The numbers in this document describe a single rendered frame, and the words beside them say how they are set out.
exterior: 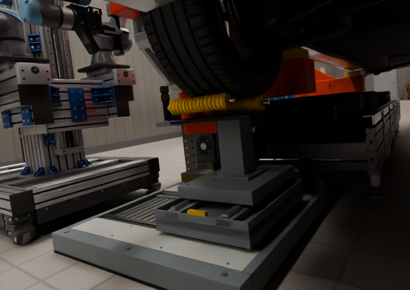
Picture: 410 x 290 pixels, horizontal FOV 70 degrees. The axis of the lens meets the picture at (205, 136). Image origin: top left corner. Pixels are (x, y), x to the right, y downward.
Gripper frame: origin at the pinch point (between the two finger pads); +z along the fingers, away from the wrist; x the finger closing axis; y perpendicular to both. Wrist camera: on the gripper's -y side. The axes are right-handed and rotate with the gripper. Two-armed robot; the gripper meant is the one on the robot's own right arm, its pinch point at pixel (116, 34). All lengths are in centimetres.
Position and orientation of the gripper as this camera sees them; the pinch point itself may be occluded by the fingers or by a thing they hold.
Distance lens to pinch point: 131.5
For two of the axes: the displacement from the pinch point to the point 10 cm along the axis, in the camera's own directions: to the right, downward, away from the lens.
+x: -8.2, 0.4, 5.8
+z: 5.7, -1.3, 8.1
